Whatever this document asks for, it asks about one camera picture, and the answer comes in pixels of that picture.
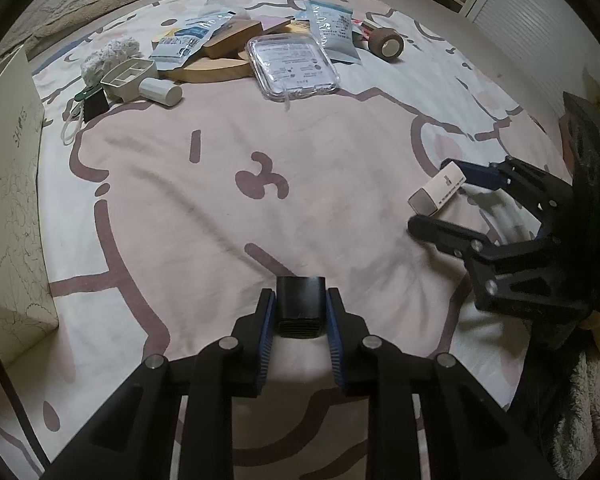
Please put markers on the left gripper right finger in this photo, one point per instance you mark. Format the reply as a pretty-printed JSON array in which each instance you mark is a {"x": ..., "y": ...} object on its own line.
[{"x": 351, "y": 360}]

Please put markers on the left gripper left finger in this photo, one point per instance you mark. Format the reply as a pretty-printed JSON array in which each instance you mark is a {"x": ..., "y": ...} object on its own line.
[{"x": 254, "y": 333}]

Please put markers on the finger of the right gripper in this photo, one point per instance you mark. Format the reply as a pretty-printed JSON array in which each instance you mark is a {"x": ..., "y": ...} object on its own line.
[
  {"x": 488, "y": 177},
  {"x": 450, "y": 238}
]

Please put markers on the small black box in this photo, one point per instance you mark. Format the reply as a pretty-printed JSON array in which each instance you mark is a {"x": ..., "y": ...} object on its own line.
[{"x": 300, "y": 311}]

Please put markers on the white eraser box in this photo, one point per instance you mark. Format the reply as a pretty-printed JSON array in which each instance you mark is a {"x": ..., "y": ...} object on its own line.
[{"x": 431, "y": 197}]

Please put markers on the brown bandage tape roll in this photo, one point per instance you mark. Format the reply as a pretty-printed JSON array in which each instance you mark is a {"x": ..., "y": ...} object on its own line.
[{"x": 386, "y": 44}]

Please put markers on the clear plastic packaged card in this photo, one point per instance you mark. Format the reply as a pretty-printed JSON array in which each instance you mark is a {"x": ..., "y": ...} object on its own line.
[{"x": 291, "y": 66}]

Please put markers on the white cabinet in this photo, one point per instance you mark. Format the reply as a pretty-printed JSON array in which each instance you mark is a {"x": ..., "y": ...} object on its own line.
[{"x": 546, "y": 41}]

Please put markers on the red white small packet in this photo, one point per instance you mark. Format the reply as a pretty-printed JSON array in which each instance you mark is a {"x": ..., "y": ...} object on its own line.
[{"x": 361, "y": 32}]

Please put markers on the blue white pouch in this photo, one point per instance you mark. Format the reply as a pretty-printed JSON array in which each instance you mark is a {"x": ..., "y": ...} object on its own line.
[{"x": 331, "y": 26}]

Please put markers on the white shoe box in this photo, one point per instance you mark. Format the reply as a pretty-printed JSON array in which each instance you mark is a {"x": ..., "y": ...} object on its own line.
[{"x": 27, "y": 311}]

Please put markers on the white cylinder bottle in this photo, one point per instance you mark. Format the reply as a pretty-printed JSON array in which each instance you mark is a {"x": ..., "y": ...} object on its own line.
[{"x": 161, "y": 91}]

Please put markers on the round wooden board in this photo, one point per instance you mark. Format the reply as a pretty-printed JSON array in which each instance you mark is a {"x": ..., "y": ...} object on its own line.
[{"x": 208, "y": 70}]

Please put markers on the pink sticky note block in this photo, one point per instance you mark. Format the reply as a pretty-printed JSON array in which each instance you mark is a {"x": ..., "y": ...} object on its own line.
[{"x": 272, "y": 24}]

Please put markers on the black binder clip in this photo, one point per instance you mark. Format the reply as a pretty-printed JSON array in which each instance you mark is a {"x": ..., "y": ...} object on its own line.
[{"x": 92, "y": 102}]

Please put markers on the beige plastic tray tool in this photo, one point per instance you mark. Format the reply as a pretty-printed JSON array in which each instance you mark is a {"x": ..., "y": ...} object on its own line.
[{"x": 122, "y": 83}]

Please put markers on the blue white sachet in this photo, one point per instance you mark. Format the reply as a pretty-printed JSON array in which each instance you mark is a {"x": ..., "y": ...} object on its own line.
[{"x": 174, "y": 51}]

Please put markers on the rectangular wooden block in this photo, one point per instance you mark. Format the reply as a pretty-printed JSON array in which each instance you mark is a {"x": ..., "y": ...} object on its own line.
[{"x": 231, "y": 37}]

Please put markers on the white knitted cloth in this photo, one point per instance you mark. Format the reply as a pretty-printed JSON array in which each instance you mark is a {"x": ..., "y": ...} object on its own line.
[{"x": 101, "y": 61}]

